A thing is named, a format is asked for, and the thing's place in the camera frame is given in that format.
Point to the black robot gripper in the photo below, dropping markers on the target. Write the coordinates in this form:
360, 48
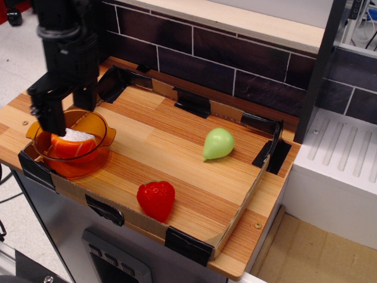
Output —
72, 58

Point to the orange transparent plastic pot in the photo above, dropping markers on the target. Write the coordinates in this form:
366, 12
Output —
81, 120

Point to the cardboard fence with black tape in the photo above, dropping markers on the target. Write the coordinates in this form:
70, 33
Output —
221, 206

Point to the red toy strawberry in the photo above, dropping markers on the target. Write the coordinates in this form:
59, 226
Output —
156, 199

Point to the black caster wheel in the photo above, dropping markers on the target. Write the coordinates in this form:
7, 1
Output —
14, 17

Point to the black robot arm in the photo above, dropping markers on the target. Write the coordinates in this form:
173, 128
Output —
59, 15

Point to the white toy sink drainboard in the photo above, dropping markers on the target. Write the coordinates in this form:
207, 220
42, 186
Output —
332, 184

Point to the green toy pear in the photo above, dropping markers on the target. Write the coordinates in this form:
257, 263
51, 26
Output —
218, 143

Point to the grey toy oven panel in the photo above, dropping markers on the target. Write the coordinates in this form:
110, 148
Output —
112, 264

